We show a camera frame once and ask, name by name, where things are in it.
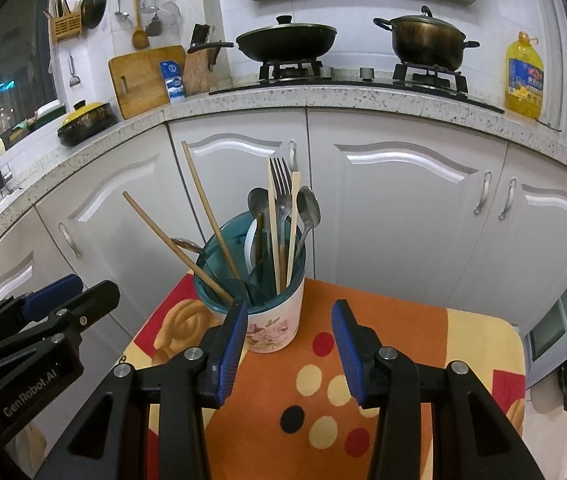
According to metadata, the dark brown chopstick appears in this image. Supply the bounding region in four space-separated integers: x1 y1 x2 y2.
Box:
122 191 234 306

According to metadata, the steel spoon oval bowl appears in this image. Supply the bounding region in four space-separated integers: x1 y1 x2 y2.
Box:
172 238 203 255

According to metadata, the brown wooden chopstick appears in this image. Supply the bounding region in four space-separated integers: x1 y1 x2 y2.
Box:
182 141 241 280

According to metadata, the dark steel spoon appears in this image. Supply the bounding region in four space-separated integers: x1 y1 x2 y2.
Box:
248 188 268 264

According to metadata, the steel spoon round bowl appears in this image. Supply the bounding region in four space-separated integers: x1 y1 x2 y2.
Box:
294 185 321 258

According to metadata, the light wooden chopstick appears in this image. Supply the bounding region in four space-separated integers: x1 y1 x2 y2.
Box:
285 171 302 286

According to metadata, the pale wooden chopstick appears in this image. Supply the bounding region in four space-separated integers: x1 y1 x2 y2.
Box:
267 158 282 296

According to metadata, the steel fork wooden handle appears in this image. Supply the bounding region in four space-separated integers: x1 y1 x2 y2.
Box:
270 157 292 294

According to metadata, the white cabinet door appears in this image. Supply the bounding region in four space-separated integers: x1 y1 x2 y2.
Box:
167 108 315 281
307 110 507 306
35 126 202 335
446 145 567 335

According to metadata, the orange yellow patterned mat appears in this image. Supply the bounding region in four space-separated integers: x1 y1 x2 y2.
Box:
118 271 529 480

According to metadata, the teal floral utensil holder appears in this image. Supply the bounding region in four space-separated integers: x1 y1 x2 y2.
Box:
197 211 306 353

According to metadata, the yellow lidded black pot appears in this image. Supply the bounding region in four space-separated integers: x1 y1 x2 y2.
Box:
57 101 118 148

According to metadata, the hanging small steel scoop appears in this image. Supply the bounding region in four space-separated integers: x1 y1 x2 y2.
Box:
68 54 81 88

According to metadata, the wooden cutting board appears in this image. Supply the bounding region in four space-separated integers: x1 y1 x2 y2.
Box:
108 44 186 119

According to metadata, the speckled stone countertop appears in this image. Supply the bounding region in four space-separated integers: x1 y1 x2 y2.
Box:
0 84 567 239

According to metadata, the blue white salt bag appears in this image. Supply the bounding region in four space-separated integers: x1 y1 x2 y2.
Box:
160 61 186 103

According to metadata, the wooden knife block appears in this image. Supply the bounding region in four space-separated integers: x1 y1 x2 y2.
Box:
183 24 220 96

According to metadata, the wooden chopstick rack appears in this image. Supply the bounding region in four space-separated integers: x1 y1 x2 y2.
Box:
43 0 83 44

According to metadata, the hanging steel skimmer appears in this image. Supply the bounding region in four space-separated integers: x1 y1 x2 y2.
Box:
140 0 163 37

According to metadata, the hanging black frying pan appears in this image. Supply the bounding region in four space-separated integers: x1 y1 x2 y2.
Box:
81 0 107 29

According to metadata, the hanging steel ladle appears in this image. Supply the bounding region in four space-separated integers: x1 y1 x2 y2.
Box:
114 0 128 22

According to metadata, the black gas stove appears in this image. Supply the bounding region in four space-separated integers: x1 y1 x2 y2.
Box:
210 61 505 114

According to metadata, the yellow cooking oil bottle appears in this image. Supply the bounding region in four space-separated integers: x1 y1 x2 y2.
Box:
505 30 545 119

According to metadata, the hanging steel strainer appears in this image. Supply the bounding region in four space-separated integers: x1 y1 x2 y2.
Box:
161 0 180 25

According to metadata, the bronze cooking pot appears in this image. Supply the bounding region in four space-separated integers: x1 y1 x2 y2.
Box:
372 6 481 72

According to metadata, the black wok pan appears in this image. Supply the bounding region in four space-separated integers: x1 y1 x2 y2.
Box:
188 15 338 64

